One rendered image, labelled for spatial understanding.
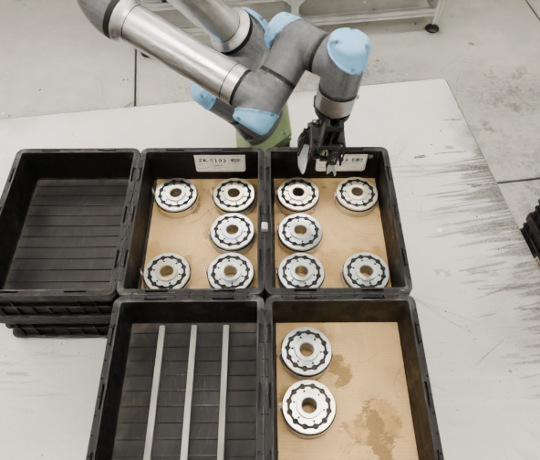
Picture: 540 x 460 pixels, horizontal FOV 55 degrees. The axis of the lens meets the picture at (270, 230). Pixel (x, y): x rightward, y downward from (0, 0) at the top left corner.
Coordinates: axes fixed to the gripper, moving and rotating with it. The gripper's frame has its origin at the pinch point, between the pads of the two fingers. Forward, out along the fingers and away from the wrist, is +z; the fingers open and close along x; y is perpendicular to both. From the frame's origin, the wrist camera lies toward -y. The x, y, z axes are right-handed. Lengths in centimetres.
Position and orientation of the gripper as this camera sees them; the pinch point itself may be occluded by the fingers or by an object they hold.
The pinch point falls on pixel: (315, 166)
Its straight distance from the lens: 119.4
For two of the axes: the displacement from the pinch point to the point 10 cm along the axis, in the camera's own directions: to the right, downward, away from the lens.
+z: -1.0, 5.6, 8.2
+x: 9.9, 0.5, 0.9
